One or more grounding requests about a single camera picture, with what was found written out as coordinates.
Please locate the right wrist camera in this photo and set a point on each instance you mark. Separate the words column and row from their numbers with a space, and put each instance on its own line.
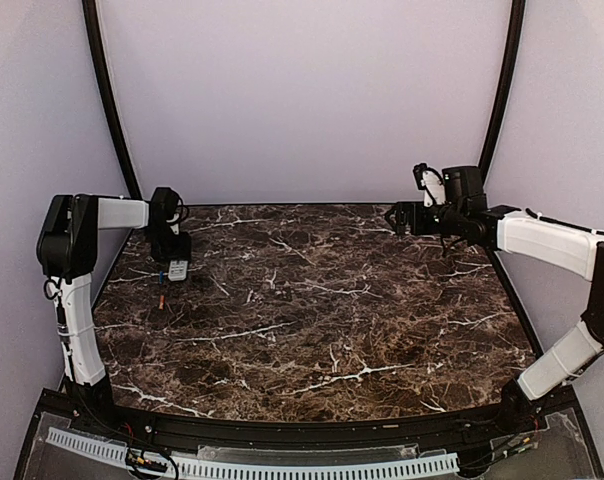
column 419, row 172

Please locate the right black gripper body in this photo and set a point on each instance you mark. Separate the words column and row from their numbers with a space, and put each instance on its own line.
column 423, row 226

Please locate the white remote control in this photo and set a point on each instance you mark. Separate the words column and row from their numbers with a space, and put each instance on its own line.
column 177, row 270

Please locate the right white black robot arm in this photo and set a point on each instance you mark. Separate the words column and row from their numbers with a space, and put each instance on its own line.
column 455, row 206

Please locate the right black frame post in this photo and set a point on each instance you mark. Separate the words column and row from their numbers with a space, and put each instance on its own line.
column 508, row 63

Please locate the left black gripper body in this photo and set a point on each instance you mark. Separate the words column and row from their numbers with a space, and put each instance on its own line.
column 166, row 244

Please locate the black front rail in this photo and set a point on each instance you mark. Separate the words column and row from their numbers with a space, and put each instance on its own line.
column 464, row 429

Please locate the white slotted cable duct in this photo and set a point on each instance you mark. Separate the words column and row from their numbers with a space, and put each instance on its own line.
column 210, row 462

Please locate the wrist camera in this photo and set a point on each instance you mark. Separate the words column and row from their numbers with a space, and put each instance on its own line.
column 174, row 224
column 419, row 172

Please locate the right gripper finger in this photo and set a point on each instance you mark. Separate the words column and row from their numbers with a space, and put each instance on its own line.
column 395, row 210
column 395, row 221

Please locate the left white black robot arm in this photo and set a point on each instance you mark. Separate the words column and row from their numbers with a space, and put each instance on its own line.
column 67, row 251

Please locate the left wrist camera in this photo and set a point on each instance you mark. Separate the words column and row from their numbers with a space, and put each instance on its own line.
column 174, row 224

